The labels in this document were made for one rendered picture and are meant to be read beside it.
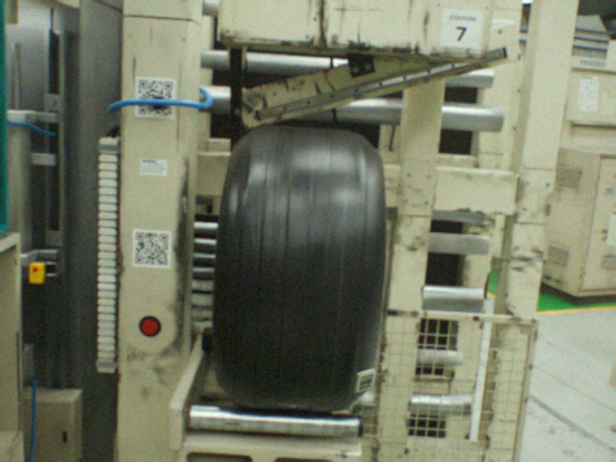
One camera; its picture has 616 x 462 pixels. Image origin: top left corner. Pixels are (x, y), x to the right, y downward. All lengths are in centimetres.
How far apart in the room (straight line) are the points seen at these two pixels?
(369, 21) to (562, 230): 463
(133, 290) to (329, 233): 45
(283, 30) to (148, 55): 36
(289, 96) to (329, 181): 54
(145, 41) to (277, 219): 43
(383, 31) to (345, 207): 53
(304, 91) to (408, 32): 30
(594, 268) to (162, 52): 503
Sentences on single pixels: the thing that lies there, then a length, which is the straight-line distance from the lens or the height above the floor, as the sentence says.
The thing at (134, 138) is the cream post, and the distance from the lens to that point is 136.
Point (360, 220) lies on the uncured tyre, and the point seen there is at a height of 133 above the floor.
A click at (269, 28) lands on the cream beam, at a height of 167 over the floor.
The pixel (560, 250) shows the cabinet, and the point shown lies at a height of 40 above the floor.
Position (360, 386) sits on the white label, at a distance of 129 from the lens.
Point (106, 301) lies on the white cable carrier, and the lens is 145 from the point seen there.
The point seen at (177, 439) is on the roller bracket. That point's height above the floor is 88.
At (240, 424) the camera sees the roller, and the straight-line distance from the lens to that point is 140.
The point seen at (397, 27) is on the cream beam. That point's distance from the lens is 160.
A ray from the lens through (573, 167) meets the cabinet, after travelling 599.
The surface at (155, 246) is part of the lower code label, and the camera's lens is 138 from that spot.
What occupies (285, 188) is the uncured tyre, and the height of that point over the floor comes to 137.
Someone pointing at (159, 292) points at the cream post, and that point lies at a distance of 140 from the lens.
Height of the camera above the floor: 154
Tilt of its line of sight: 11 degrees down
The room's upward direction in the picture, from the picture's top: 4 degrees clockwise
